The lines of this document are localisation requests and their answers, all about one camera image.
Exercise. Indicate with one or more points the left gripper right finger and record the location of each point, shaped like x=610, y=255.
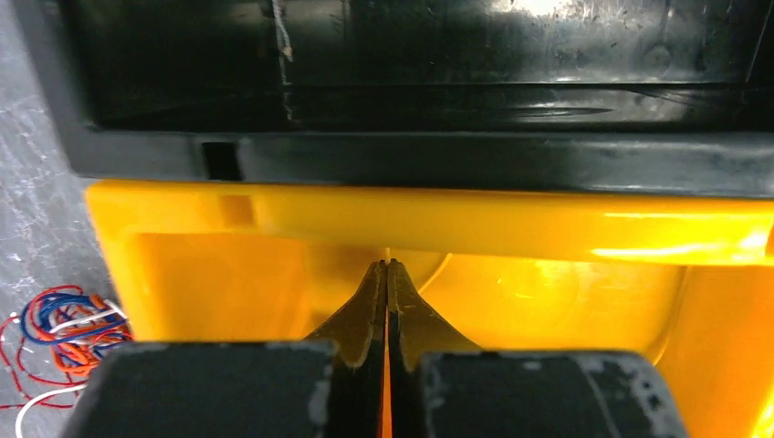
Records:
x=415, y=329

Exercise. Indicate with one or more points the yellow bin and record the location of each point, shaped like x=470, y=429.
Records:
x=687, y=282

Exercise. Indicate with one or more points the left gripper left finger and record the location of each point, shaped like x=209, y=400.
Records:
x=348, y=401

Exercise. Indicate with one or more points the black bin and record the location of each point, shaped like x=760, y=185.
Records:
x=658, y=97

